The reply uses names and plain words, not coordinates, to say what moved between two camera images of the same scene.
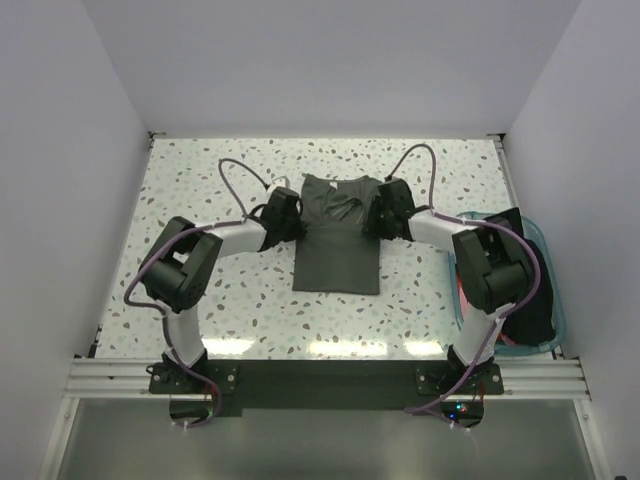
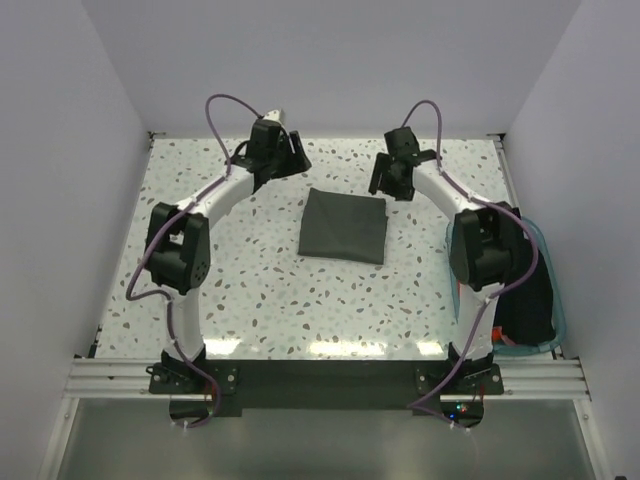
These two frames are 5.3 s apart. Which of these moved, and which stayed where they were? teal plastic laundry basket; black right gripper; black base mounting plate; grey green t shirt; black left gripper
Moved: grey green t shirt; black left gripper; black right gripper
Stayed: teal plastic laundry basket; black base mounting plate
